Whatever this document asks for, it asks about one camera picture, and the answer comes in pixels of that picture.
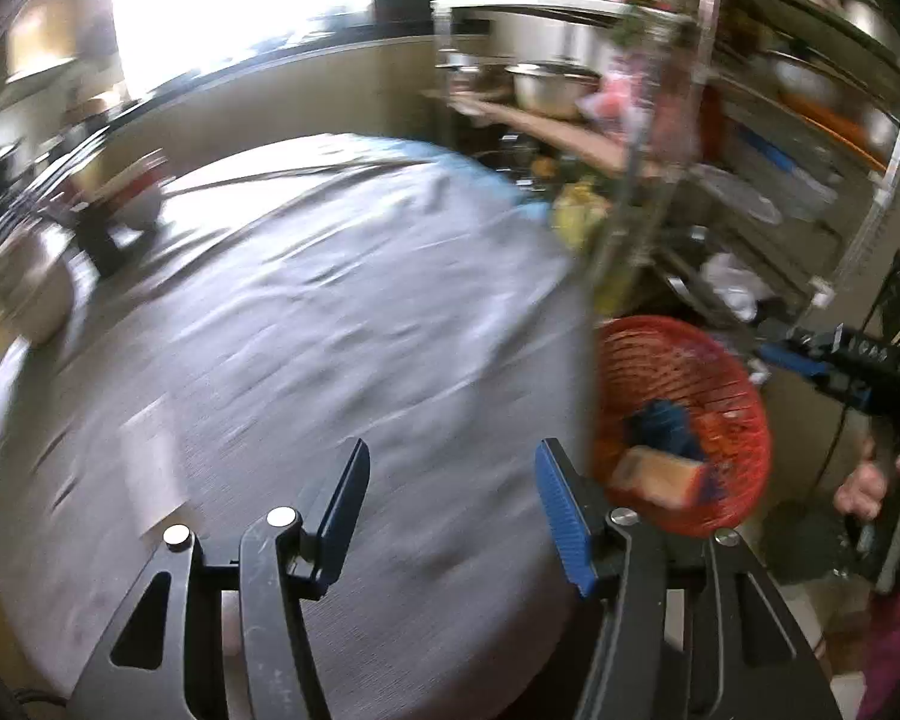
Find yellow base cabinets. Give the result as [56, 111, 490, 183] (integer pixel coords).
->
[91, 36, 439, 182]

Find blue plastic bag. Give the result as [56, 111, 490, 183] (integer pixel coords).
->
[628, 400, 707, 461]

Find yellow plastic bag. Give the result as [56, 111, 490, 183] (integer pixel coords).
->
[549, 177, 613, 254]

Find pink sleeve forearm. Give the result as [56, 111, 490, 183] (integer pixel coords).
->
[857, 585, 900, 720]

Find red plastic trash basket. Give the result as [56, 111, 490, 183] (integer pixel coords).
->
[589, 316, 772, 536]

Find blue under tablecloth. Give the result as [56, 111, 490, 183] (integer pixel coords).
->
[368, 137, 551, 226]

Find black microwave oven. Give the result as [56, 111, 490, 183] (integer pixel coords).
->
[370, 0, 475, 36]

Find steel pot on shelf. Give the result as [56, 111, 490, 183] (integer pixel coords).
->
[507, 60, 601, 121]

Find person right hand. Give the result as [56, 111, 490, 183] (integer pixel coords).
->
[834, 437, 900, 522]

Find white plastic bag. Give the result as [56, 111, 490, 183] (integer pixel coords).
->
[701, 252, 774, 323]

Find metal kitchen rack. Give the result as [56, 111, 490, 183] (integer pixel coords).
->
[432, 0, 900, 314]

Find long thin wooden stick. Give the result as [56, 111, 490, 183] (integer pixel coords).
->
[164, 158, 434, 197]

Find white ceramic basin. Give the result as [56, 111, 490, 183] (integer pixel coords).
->
[0, 223, 76, 344]

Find grey tablecloth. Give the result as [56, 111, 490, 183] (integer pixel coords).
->
[0, 135, 593, 718]

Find red orange medicine box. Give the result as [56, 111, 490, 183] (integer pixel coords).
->
[610, 445, 709, 511]

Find red white bowl stack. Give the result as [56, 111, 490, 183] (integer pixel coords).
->
[91, 148, 170, 231]

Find black chopstick cup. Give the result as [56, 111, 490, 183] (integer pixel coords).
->
[73, 202, 152, 280]

